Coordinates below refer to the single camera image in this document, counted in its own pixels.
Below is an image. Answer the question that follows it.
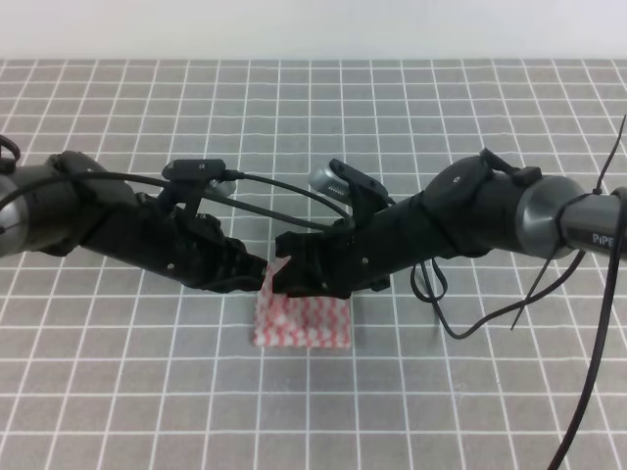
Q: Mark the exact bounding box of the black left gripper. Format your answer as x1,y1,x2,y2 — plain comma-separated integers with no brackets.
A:
131,193,267,294

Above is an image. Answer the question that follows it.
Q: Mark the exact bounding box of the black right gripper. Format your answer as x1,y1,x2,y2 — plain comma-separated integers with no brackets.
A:
272,219,392,299

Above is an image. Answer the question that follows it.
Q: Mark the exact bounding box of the pink wavy striped towel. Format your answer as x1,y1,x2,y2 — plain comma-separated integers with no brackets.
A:
253,258,352,349

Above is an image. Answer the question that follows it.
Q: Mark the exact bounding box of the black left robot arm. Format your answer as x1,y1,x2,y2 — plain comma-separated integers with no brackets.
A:
1,137,266,294

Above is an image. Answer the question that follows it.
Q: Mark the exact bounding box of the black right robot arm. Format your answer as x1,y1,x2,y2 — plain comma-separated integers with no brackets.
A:
272,149,626,299

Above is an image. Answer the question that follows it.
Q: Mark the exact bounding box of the grey checked tablecloth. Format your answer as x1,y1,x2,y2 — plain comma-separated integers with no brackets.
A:
1,60,626,469

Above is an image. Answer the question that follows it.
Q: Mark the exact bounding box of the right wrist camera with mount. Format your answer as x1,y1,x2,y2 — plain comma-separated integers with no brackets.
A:
309,159,392,227

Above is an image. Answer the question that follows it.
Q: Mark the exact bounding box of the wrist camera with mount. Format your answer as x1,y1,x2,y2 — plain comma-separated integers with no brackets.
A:
157,160,243,220
309,159,392,227

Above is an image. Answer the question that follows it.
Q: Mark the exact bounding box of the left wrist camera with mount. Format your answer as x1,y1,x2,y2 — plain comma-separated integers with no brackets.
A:
157,160,243,220

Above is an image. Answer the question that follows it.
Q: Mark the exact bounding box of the black left camera cable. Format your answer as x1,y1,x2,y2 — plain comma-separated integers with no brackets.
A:
0,170,357,234

